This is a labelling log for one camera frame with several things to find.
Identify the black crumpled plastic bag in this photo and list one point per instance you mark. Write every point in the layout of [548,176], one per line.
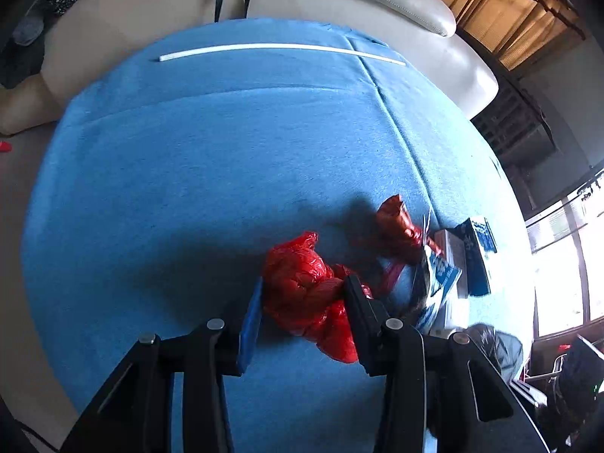
[503,350]

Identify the white thin stick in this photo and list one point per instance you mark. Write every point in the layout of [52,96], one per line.
[184,54]

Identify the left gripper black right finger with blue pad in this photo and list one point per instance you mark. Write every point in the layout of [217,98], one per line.
[476,411]

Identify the cream leather sofa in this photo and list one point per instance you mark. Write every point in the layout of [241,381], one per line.
[95,35]

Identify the red plastic bag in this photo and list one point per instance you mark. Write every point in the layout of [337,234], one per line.
[305,296]

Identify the orange window curtain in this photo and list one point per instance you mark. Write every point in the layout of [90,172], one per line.
[519,33]

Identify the blue white torn carton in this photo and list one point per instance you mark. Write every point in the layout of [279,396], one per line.
[433,281]

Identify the blue table cloth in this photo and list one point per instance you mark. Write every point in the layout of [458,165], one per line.
[167,183]

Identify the white small carton box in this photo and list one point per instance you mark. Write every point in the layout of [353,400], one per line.
[471,247]

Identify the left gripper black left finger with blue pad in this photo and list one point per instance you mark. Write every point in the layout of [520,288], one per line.
[132,410]

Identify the red shiny snack wrapper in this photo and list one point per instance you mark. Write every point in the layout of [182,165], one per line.
[401,241]

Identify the white baby crib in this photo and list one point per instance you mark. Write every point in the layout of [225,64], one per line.
[516,128]

